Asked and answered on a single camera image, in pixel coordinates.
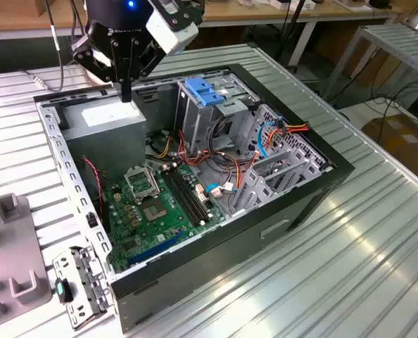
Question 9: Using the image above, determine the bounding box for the grey disk bay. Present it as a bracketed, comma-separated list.
[229, 104, 333, 218]

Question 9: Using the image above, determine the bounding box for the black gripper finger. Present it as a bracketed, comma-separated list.
[125, 37, 165, 103]
[70, 35, 127, 103]

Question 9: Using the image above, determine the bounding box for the grey parts rack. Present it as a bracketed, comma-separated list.
[0, 193, 53, 325]

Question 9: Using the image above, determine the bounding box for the blue expansion slot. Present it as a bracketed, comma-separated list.
[127, 230, 185, 267]

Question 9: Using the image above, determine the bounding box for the green motherboard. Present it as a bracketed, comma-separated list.
[101, 163, 227, 274]

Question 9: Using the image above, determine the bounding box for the long wooden desk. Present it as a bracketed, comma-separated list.
[0, 0, 403, 39]

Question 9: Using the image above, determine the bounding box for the orange red power wire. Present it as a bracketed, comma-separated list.
[263, 120, 311, 151]

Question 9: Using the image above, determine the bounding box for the yellow black wire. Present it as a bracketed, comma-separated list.
[155, 135, 172, 158]

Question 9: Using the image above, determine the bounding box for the black stand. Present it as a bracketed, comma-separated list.
[275, 0, 319, 71]

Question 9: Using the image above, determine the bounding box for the metal socket cover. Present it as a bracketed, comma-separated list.
[124, 165, 160, 204]

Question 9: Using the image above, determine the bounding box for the orange black wire bundle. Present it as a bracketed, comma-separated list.
[145, 130, 259, 191]

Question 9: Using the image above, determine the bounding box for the blue SATA wire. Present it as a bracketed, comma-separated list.
[256, 118, 284, 161]
[204, 182, 239, 194]

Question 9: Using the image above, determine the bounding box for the black RAM slot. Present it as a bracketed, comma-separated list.
[170, 167, 208, 225]
[174, 166, 213, 223]
[166, 168, 204, 227]
[163, 168, 201, 229]

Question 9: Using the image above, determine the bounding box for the metal slat side table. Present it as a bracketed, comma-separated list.
[323, 23, 418, 103]

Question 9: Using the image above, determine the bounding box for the small white box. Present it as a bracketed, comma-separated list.
[270, 0, 315, 11]

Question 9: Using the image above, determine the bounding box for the black latch with teal tab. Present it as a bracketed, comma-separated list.
[55, 277, 75, 304]

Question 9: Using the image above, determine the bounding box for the grey optical drive cage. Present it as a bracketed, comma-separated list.
[175, 72, 262, 151]

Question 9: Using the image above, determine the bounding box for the red black fan wire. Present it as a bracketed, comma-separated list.
[82, 157, 106, 226]

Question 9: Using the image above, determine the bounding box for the CPU socket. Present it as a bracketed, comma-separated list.
[140, 196, 170, 223]

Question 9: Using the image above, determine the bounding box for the blue drive cage latch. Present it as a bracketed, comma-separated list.
[185, 77, 224, 108]

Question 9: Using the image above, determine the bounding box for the grey power supply unit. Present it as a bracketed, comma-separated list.
[59, 94, 148, 177]

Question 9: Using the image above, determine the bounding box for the black cable with grey label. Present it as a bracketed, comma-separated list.
[43, 0, 87, 93]

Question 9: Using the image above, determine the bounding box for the flat cardboard box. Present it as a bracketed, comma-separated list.
[362, 113, 418, 170]

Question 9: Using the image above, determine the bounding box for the black open PC case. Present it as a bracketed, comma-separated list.
[32, 63, 356, 334]

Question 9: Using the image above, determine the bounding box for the brown cardboard box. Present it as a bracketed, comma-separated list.
[31, 0, 87, 17]

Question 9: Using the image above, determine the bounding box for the grey slot retention bracket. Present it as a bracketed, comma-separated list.
[52, 246, 112, 331]

